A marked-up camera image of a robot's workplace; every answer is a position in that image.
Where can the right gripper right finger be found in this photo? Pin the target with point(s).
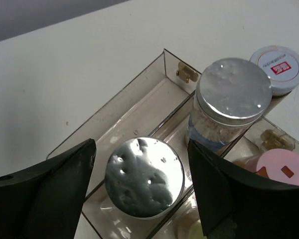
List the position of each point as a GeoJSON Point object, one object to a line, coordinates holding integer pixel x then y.
{"type": "Point", "coordinates": [234, 203]}

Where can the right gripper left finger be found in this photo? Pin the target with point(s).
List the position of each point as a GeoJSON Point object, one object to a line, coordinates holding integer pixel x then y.
{"type": "Point", "coordinates": [45, 201]}

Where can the pink cap spice bottle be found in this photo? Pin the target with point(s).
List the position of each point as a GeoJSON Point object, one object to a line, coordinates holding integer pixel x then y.
{"type": "Point", "coordinates": [276, 164]}

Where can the silver lid jar blue label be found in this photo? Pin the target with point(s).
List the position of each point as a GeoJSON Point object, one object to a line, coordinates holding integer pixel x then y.
{"type": "Point", "coordinates": [144, 177]}

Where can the white lid jar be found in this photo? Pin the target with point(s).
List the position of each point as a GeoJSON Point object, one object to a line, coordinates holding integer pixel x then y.
{"type": "Point", "coordinates": [281, 65]}

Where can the right clear organizer tray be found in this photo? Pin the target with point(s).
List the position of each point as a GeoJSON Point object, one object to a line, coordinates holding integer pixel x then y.
{"type": "Point", "coordinates": [261, 137]}

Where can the left clear organizer tray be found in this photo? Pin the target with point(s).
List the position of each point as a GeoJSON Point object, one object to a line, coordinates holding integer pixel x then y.
{"type": "Point", "coordinates": [147, 102]}

